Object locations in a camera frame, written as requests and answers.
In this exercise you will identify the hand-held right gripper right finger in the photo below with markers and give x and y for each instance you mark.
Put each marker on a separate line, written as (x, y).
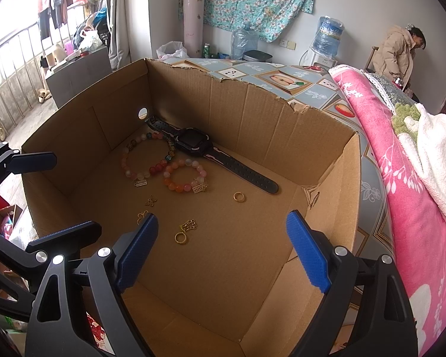
(308, 253)

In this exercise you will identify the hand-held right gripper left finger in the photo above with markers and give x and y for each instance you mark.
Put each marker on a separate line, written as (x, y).
(137, 253)

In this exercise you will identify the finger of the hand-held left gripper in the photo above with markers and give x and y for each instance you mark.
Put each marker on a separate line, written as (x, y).
(67, 236)
(33, 161)

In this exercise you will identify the brown cardboard box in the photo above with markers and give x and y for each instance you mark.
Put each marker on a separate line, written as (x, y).
(226, 267)

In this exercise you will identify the blue black smartwatch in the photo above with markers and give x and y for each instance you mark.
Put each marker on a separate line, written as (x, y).
(191, 139)

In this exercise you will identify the small open cardboard carton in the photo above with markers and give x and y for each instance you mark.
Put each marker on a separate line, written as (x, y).
(9, 219)

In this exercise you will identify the metal balcony railing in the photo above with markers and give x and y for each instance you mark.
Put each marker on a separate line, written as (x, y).
(7, 81)

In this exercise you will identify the grey cabinet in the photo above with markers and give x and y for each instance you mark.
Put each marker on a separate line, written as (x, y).
(78, 78)

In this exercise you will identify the pink floral blanket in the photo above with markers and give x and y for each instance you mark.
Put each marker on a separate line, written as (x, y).
(394, 178)

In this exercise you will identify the white shopping bag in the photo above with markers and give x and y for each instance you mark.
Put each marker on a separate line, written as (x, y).
(91, 40)

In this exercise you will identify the dark pile of clothes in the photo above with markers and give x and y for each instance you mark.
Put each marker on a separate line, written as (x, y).
(96, 22)

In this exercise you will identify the white fluffy towel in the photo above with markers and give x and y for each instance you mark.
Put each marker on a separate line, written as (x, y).
(435, 156)

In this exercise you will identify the green fluffy cloth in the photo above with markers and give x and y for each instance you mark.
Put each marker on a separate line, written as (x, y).
(405, 119)

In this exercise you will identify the grey curtain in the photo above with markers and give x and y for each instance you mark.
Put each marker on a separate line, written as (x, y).
(119, 15)

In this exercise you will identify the white plastic bag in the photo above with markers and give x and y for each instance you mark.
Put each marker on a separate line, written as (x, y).
(171, 52)

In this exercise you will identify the grey lace cloth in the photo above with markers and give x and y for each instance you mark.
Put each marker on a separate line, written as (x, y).
(386, 85)

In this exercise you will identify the white water dispenser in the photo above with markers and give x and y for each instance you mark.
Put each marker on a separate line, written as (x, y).
(321, 62)

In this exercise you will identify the grey lidded bin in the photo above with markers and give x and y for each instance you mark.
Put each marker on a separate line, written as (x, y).
(257, 56)

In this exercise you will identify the wooden chair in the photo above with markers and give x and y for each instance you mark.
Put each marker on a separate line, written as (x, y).
(371, 59)

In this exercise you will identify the green drink can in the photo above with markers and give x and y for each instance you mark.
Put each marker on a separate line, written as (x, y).
(206, 50)

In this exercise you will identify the pink rolled mat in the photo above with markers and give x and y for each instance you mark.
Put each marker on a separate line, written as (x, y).
(193, 22)

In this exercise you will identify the blue labelled water jug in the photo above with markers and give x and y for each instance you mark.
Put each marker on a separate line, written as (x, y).
(329, 37)

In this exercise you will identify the clear empty water jug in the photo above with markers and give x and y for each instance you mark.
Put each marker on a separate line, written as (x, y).
(245, 42)

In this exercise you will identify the white wall socket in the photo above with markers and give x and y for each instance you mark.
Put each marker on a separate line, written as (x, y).
(288, 44)

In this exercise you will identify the teal floral wall cloth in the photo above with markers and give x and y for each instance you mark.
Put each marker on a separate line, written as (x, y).
(245, 0)

